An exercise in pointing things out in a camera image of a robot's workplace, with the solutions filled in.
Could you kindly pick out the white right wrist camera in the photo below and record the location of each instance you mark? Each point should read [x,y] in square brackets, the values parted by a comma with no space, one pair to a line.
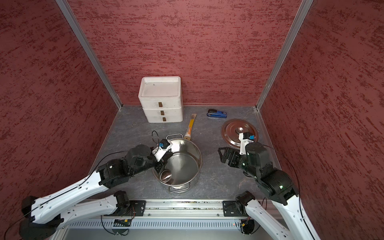
[245,139]

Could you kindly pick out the stainless steel stock pot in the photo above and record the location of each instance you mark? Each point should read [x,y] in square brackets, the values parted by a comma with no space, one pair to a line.
[185,165]

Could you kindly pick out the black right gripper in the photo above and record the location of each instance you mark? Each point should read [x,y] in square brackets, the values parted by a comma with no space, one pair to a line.
[233,152]

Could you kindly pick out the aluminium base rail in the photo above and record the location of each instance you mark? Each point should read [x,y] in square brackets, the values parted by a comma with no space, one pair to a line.
[174,209]

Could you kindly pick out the aluminium corner post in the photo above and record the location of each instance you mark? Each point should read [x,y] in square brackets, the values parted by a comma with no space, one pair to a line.
[79,33]
[293,31]

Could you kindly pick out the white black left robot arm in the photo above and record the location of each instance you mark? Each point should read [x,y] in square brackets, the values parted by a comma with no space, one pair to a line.
[43,216]

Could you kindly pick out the white three-drawer storage box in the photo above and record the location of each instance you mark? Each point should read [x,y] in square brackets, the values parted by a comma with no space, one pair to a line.
[161,99]

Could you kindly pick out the white perforated vent strip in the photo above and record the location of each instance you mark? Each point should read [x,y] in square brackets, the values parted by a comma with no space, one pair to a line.
[158,224]

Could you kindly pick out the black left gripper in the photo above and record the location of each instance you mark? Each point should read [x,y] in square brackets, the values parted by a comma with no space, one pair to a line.
[162,162]

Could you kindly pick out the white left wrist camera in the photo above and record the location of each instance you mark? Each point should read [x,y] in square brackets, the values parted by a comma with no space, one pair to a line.
[162,148]

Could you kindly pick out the left aluminium corner post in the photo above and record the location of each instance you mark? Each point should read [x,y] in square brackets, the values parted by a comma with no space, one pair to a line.
[79,33]

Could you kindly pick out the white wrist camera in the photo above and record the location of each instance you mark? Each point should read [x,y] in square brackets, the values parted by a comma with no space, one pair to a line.
[162,148]
[245,139]

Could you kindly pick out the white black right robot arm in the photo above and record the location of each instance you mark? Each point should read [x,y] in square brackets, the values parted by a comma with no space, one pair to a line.
[277,186]

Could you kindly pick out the right aluminium corner post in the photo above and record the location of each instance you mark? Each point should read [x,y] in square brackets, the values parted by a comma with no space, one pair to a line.
[293,31]

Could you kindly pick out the steel pot lid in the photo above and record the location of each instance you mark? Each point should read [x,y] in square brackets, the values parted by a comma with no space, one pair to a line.
[231,130]

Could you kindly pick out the long steel ladle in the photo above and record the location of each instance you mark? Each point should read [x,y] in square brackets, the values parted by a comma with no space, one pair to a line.
[166,176]

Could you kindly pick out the blue black stapler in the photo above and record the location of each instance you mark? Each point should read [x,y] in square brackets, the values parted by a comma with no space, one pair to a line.
[212,113]

